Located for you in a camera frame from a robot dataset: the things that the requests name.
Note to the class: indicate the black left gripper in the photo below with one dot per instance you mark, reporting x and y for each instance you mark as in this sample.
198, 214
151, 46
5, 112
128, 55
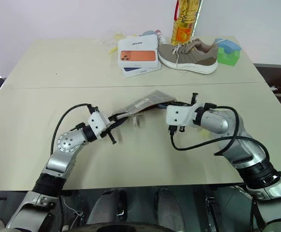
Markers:
110, 135

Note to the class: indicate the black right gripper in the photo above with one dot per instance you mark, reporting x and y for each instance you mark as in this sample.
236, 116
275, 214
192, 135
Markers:
182, 104

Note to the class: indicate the clear grid pouch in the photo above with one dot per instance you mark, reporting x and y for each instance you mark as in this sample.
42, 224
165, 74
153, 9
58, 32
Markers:
150, 101

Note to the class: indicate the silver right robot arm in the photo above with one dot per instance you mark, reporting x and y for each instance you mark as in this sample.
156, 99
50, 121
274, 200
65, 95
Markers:
242, 147

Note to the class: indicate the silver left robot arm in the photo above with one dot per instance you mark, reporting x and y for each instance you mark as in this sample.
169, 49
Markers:
66, 142

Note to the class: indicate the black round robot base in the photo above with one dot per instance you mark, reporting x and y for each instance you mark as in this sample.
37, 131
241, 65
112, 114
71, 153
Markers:
116, 227

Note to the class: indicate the blue and white phone box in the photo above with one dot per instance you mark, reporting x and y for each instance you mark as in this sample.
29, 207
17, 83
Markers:
140, 72

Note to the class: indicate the taupe sneaker with white sole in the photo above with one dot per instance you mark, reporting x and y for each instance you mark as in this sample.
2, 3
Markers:
188, 56

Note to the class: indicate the white box with orange phone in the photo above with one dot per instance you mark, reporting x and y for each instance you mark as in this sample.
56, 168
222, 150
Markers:
138, 52

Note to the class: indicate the yellow plastic wrapper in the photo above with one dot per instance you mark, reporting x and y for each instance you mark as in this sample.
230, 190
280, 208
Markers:
113, 50

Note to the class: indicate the white bottle with red cap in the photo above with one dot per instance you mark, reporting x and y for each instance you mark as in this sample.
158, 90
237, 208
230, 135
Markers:
161, 37

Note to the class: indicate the light blue round object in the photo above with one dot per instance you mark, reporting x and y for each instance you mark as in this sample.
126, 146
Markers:
149, 32

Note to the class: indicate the yellow cooking oil bottle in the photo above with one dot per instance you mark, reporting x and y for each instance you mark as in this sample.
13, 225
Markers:
184, 24

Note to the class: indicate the green and blue foam block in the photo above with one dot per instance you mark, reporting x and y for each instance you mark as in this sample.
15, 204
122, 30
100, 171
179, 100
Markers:
228, 52

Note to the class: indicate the grey rounded robot leg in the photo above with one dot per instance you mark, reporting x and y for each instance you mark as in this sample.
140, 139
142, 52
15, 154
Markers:
106, 207
172, 207

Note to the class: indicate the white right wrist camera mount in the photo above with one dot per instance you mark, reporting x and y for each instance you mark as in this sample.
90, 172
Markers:
179, 115

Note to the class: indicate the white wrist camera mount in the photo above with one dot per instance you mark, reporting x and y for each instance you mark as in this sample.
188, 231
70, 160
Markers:
179, 115
97, 122

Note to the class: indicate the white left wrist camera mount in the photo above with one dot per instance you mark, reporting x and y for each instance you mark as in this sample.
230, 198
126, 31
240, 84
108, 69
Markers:
97, 122

